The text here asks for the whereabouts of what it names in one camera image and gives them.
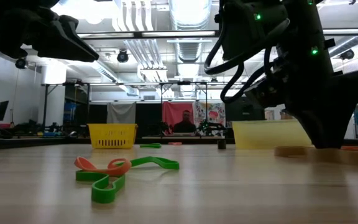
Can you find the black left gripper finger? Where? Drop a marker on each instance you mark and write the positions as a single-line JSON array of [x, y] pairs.
[[71, 28], [70, 51]]

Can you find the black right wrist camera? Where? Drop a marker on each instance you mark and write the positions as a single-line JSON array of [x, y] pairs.
[[247, 34]]

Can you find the black overhead beam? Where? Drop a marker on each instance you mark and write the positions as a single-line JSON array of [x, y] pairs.
[[135, 35]]

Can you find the grey hanging cloth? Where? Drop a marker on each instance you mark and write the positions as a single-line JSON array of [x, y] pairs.
[[121, 113]]

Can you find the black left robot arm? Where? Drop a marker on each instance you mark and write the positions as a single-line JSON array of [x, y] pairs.
[[11, 7]]

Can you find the small dark monitor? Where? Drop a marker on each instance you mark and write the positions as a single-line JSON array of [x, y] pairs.
[[0, 110]]

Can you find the blue storage bins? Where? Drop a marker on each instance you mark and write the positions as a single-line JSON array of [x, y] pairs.
[[70, 112]]

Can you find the silver ceiling duct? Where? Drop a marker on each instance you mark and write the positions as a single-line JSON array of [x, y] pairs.
[[190, 18]]

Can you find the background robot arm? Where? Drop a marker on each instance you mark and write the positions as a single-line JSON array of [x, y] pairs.
[[210, 127]]

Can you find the person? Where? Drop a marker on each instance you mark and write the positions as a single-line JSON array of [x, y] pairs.
[[185, 124]]

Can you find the red hanging cloth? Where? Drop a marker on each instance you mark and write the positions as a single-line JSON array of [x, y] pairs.
[[172, 112]]

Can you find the black monitor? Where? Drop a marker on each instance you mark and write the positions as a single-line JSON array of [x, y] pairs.
[[244, 112]]

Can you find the yellow perforated plastic basket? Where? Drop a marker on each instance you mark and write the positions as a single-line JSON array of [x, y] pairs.
[[113, 132]]

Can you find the orange rubber band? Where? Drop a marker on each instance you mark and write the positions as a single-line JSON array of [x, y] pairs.
[[175, 143], [85, 165]]

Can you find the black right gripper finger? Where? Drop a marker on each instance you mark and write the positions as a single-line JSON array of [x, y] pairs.
[[325, 127]]

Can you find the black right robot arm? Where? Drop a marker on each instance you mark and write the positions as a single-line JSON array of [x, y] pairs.
[[303, 21]]

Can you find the black ceiling camera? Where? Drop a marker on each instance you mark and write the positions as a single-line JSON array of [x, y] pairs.
[[123, 56], [347, 54], [20, 63]]

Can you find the black background rig frame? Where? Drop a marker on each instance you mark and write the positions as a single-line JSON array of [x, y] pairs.
[[120, 84]]

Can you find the colourful painted cloth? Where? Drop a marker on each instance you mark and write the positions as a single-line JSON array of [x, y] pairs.
[[213, 112]]

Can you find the translucent yellow plastic basket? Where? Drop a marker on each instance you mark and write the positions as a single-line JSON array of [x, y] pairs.
[[269, 133]]

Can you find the green rubber band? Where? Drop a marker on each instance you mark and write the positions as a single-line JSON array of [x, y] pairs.
[[151, 146], [163, 161], [101, 193]]

